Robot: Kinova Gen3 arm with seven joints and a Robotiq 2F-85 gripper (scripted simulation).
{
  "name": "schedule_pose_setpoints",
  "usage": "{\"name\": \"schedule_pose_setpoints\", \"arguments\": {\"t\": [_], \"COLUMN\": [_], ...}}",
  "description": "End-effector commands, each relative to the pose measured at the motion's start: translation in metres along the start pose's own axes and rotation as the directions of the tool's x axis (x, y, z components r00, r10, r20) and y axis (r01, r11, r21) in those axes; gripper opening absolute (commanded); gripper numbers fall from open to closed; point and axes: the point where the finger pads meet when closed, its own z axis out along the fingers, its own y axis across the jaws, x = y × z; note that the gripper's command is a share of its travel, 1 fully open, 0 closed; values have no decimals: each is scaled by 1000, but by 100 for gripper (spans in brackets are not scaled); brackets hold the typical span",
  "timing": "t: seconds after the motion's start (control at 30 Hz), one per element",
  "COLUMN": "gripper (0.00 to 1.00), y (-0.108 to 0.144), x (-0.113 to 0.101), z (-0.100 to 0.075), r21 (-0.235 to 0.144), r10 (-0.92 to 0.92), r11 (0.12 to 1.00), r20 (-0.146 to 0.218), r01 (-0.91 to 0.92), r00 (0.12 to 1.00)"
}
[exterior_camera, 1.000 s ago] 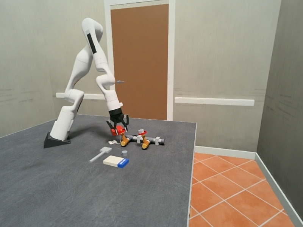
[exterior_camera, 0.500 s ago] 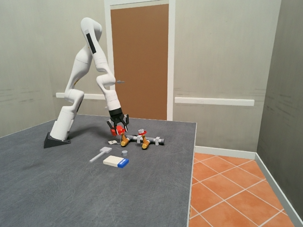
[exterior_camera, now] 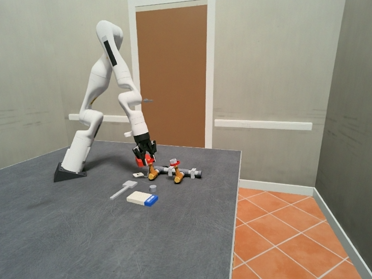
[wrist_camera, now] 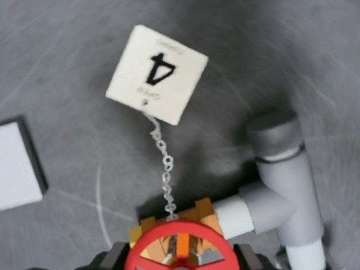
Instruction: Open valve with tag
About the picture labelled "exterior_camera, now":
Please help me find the red flat rectangular pad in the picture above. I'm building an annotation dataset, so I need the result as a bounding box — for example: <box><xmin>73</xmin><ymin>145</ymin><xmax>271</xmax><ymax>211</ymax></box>
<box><xmin>135</xmin><ymin>154</ymin><xmax>151</xmax><ymax>167</ymax></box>

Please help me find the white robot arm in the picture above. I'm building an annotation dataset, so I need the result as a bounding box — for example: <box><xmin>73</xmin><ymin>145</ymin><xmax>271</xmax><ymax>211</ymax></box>
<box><xmin>61</xmin><ymin>20</ymin><xmax>148</xmax><ymax>172</ymax></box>

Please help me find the grey pipe tee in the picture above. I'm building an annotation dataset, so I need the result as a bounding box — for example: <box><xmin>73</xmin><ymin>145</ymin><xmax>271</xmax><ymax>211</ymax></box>
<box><xmin>147</xmin><ymin>159</ymin><xmax>202</xmax><ymax>183</ymax></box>

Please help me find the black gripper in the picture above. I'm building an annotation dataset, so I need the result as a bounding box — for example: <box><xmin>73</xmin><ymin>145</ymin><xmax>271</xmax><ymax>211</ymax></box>
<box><xmin>133</xmin><ymin>132</ymin><xmax>157</xmax><ymax>166</ymax></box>

